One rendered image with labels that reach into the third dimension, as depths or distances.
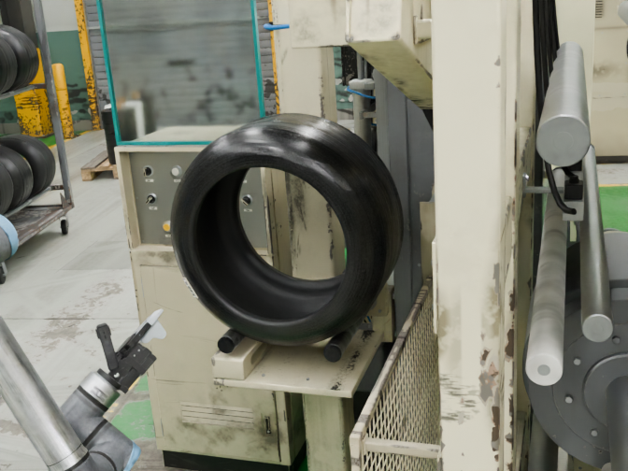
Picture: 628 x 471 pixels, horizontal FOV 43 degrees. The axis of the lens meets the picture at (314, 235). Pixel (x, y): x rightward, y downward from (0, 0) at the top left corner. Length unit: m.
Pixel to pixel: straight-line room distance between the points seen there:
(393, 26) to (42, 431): 1.11
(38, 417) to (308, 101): 1.03
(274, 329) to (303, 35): 0.77
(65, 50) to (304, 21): 10.54
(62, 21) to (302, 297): 10.00
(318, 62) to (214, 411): 1.44
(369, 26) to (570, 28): 3.81
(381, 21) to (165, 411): 2.09
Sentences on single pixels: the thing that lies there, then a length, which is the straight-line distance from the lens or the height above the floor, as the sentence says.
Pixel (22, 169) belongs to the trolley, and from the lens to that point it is 5.99.
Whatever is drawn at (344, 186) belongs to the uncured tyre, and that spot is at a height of 1.32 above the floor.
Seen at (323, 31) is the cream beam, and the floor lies 1.67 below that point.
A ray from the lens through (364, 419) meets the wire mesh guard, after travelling 1.46.
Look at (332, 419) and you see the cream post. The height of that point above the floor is 0.49.
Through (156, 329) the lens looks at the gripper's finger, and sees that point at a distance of 1.98.
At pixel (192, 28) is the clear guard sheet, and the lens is 2.64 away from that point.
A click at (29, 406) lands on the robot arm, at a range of 1.82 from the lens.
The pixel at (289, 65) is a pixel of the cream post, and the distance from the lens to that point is 2.15.
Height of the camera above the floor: 1.74
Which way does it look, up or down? 17 degrees down
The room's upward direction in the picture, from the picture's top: 4 degrees counter-clockwise
